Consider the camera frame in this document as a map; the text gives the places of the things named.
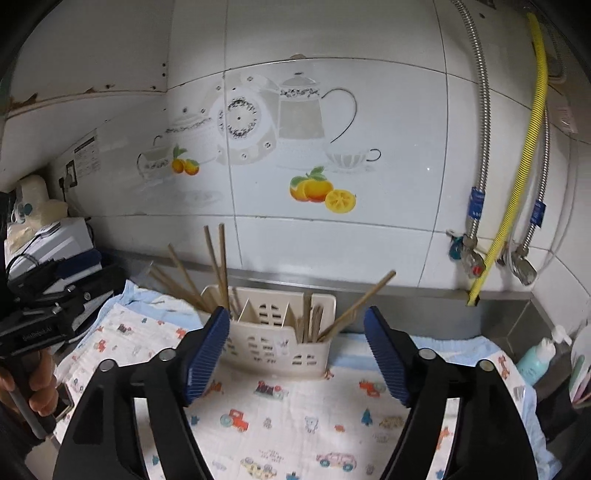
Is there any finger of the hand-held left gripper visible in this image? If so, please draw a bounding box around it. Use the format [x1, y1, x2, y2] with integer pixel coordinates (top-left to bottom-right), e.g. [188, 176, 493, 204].
[59, 262, 128, 303]
[65, 295, 126, 340]

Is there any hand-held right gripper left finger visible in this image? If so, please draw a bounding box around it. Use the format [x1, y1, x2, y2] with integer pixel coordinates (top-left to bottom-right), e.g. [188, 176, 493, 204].
[52, 305, 232, 480]

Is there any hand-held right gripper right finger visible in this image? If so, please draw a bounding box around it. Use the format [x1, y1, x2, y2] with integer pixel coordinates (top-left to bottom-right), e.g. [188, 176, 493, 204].
[363, 305, 539, 480]

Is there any beige plastic utensil holder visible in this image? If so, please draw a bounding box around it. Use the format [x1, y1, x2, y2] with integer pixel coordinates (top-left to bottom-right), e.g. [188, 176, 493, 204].
[198, 284, 337, 380]

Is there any bunch of wooden chopsticks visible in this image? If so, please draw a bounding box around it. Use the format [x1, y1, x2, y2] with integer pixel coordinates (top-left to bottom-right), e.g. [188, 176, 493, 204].
[148, 223, 398, 345]

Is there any person's left forearm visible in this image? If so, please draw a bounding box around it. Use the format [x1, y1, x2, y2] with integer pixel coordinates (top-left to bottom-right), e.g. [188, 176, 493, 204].
[0, 406, 43, 463]

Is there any person's left hand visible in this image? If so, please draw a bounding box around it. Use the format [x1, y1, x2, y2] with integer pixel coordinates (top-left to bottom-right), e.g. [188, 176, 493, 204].
[0, 350, 62, 419]

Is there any white microwave oven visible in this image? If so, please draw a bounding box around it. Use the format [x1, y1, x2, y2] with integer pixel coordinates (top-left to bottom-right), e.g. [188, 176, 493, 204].
[6, 217, 100, 283]

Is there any clear plastic bag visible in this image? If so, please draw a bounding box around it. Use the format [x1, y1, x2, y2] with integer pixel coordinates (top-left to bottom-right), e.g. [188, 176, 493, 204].
[7, 220, 54, 247]

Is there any printed blanket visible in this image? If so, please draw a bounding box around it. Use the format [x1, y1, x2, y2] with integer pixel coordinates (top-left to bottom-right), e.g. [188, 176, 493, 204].
[55, 279, 562, 480]

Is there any white appliance on microwave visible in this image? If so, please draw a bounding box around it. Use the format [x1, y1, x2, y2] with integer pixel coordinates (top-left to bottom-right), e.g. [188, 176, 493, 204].
[16, 175, 70, 223]

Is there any angle valve with red knob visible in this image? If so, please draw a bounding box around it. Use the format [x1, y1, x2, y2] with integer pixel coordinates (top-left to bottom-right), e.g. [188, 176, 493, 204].
[446, 231, 488, 280]

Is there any teal pump soap bottle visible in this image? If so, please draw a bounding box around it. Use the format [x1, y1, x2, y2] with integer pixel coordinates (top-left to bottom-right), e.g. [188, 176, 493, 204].
[516, 324, 574, 387]

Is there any chrome angle valve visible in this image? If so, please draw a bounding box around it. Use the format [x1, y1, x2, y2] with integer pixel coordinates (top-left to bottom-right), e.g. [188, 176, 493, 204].
[505, 244, 539, 285]

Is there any dark holder with cutlery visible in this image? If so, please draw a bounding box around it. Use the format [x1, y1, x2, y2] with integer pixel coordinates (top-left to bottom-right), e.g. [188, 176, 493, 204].
[542, 339, 591, 442]

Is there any white wall sticker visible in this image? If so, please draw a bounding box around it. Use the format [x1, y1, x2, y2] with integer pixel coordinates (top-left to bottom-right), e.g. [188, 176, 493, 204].
[72, 133, 100, 179]

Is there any short braided metal hose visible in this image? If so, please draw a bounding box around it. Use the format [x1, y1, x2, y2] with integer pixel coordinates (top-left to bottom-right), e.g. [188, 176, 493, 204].
[508, 106, 553, 269]

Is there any long braided metal hose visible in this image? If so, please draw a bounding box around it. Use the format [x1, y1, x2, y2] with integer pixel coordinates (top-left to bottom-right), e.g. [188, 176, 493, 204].
[450, 0, 491, 251]

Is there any yellow corrugated hose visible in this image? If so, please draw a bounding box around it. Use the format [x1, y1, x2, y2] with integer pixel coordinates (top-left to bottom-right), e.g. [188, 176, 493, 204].
[466, 11, 550, 308]

